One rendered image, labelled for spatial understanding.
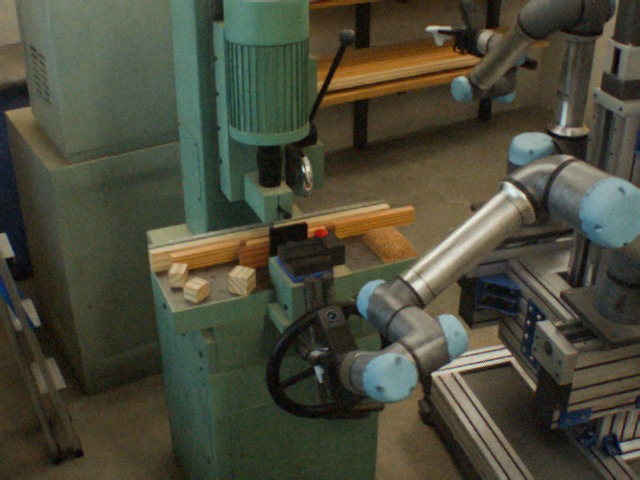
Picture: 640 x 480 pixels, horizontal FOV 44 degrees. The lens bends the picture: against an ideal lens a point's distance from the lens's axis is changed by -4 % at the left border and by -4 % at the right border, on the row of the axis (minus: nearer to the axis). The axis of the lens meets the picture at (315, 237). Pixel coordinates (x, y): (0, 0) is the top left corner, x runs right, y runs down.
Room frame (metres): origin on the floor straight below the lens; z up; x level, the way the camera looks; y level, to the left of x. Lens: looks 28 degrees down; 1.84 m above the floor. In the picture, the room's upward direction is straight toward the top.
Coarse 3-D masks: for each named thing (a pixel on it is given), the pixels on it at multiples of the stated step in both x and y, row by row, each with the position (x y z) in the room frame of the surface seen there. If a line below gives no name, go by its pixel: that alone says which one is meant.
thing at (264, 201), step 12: (252, 180) 1.70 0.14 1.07; (252, 192) 1.68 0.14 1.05; (264, 192) 1.63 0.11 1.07; (276, 192) 1.63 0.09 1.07; (288, 192) 1.64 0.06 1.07; (252, 204) 1.69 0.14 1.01; (264, 204) 1.62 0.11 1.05; (276, 204) 1.63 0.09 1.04; (288, 204) 1.64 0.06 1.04; (264, 216) 1.62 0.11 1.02; (276, 216) 1.63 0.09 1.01
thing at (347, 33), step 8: (344, 32) 1.63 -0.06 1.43; (352, 32) 1.64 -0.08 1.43; (344, 40) 1.63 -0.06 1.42; (352, 40) 1.63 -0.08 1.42; (344, 48) 1.65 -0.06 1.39; (336, 56) 1.67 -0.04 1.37; (336, 64) 1.68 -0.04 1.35; (328, 72) 1.71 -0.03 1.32; (328, 80) 1.72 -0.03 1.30; (320, 96) 1.75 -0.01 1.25; (320, 104) 1.77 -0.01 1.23; (312, 112) 1.79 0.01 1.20; (312, 120) 1.81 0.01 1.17; (312, 128) 1.84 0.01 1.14; (312, 136) 1.84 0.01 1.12; (296, 144) 1.84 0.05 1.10; (304, 144) 1.83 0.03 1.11; (312, 144) 1.84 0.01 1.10
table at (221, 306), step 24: (360, 240) 1.72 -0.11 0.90; (216, 264) 1.61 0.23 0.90; (360, 264) 1.61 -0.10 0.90; (384, 264) 1.61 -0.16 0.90; (408, 264) 1.63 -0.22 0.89; (168, 288) 1.50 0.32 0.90; (216, 288) 1.50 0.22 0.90; (264, 288) 1.51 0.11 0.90; (360, 288) 1.58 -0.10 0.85; (168, 312) 1.45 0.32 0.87; (192, 312) 1.43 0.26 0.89; (216, 312) 1.45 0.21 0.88; (240, 312) 1.47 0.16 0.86; (264, 312) 1.49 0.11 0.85
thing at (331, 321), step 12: (324, 312) 1.21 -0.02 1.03; (336, 312) 1.21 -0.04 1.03; (324, 324) 1.19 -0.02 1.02; (336, 324) 1.20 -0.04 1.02; (324, 336) 1.18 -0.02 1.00; (336, 336) 1.17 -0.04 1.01; (348, 336) 1.18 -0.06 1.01; (336, 348) 1.15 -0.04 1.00; (348, 348) 1.16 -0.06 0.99; (336, 360) 1.14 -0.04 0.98
